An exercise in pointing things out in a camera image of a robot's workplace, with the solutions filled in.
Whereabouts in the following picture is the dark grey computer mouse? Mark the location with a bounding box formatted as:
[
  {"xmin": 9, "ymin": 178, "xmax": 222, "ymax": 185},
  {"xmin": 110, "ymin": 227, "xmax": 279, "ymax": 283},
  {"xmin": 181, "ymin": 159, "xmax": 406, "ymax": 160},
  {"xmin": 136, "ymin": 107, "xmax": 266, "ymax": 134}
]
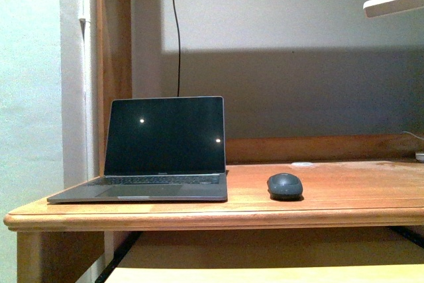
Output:
[{"xmin": 267, "ymin": 173, "xmax": 303, "ymax": 201}]

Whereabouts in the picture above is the grey laptop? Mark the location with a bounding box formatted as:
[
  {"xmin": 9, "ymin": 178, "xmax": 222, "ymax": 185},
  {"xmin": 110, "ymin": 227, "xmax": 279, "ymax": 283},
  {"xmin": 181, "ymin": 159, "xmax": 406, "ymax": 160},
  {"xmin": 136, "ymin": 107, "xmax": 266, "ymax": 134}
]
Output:
[{"xmin": 47, "ymin": 96, "xmax": 228, "ymax": 204}]

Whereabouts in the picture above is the wooden desk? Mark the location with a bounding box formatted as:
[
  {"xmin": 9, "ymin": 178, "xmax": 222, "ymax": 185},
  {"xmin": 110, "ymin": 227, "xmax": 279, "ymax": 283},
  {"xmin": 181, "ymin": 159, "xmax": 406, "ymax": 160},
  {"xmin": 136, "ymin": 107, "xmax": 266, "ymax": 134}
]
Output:
[{"xmin": 3, "ymin": 0, "xmax": 423, "ymax": 282}]

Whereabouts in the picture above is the white desk lamp head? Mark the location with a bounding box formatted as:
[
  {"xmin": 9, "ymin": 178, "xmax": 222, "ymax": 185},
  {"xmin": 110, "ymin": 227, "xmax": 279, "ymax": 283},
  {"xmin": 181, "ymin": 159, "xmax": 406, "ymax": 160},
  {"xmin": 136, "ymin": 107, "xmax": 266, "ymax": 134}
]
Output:
[{"xmin": 363, "ymin": 0, "xmax": 423, "ymax": 18}]

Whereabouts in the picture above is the wooden keyboard tray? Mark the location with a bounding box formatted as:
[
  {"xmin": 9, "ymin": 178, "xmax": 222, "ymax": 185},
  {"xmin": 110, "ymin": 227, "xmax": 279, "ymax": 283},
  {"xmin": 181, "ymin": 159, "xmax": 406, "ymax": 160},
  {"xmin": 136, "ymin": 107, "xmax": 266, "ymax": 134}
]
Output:
[{"xmin": 95, "ymin": 229, "xmax": 424, "ymax": 283}]

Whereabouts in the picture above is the white round cable grommet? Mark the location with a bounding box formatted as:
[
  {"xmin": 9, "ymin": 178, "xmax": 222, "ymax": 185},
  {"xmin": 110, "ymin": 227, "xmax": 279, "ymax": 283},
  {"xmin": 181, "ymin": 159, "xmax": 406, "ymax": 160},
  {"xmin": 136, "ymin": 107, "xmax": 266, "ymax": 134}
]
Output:
[{"xmin": 291, "ymin": 162, "xmax": 314, "ymax": 167}]

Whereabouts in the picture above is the black hanging cable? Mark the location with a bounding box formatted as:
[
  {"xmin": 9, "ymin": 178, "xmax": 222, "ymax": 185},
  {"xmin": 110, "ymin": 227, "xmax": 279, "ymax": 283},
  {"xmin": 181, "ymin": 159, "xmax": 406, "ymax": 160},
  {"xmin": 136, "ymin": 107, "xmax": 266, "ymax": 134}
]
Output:
[{"xmin": 172, "ymin": 0, "xmax": 182, "ymax": 98}]

